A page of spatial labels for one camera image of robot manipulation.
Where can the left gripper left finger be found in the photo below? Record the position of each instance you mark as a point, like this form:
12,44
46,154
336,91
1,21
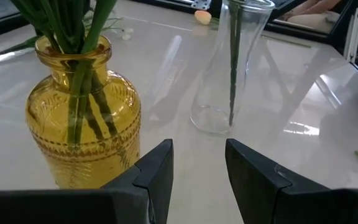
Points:
73,208

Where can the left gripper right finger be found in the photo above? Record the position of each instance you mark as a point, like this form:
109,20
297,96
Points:
291,205

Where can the yellow glass vase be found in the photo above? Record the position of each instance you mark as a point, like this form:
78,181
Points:
82,155

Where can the clear glass vase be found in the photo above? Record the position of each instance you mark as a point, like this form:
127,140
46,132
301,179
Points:
210,93

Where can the silver metal bracket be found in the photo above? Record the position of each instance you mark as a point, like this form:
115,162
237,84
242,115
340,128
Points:
201,4

